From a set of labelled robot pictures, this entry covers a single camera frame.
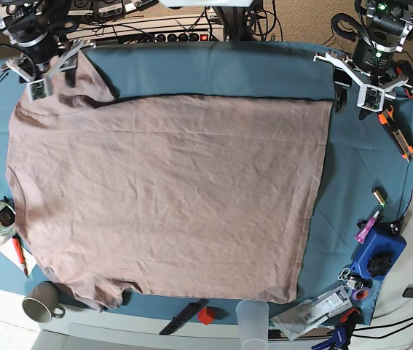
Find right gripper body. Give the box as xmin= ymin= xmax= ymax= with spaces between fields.
xmin=5 ymin=34 xmax=95 ymax=82

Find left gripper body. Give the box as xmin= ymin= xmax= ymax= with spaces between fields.
xmin=313 ymin=39 xmax=407 ymax=89

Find pink T-shirt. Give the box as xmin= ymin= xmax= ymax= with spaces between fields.
xmin=6 ymin=55 xmax=331 ymax=309

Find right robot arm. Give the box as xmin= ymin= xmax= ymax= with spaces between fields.
xmin=0 ymin=1 xmax=88 ymax=88

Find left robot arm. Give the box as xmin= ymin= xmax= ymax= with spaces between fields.
xmin=313 ymin=1 xmax=413 ymax=120

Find orange black tool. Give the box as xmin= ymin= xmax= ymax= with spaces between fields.
xmin=394 ymin=60 xmax=413 ymax=100

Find orange black utility knife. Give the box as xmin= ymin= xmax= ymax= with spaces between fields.
xmin=378 ymin=105 xmax=413 ymax=163

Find blue table cloth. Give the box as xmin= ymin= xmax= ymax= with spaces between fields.
xmin=0 ymin=39 xmax=413 ymax=327

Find small battery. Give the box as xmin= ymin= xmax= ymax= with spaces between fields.
xmin=371 ymin=187 xmax=388 ymax=207

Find power strip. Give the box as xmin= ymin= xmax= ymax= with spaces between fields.
xmin=150 ymin=31 xmax=224 ymax=42

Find purple glue tube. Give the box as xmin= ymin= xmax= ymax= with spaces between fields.
xmin=355 ymin=210 xmax=380 ymax=244

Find blue box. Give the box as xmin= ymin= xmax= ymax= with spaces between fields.
xmin=349 ymin=222 xmax=406 ymax=281

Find black knob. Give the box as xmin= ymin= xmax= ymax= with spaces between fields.
xmin=366 ymin=254 xmax=392 ymax=278

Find metal keyring clips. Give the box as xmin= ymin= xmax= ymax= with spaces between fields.
xmin=338 ymin=268 xmax=364 ymax=290

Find purple tape roll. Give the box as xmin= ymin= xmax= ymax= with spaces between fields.
xmin=352 ymin=287 xmax=370 ymax=301

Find red pen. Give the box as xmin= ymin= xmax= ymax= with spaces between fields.
xmin=12 ymin=234 xmax=28 ymax=277

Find packaging card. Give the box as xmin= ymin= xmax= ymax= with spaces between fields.
xmin=270 ymin=286 xmax=353 ymax=341

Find blue clamp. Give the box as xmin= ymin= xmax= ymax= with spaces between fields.
xmin=311 ymin=307 xmax=361 ymax=350

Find translucent plastic cup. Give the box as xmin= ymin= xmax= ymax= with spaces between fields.
xmin=236 ymin=300 xmax=269 ymax=350

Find grey ceramic mug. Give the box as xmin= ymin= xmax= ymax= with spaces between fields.
xmin=22 ymin=281 xmax=66 ymax=324

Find red cube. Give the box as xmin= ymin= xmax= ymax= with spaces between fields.
xmin=197 ymin=307 xmax=215 ymax=325

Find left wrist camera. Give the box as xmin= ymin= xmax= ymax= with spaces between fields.
xmin=356 ymin=84 xmax=385 ymax=112

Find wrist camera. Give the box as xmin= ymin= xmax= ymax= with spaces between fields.
xmin=26 ymin=79 xmax=52 ymax=101
xmin=356 ymin=84 xmax=385 ymax=112

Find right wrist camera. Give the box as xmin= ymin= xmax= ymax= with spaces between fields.
xmin=26 ymin=79 xmax=52 ymax=101

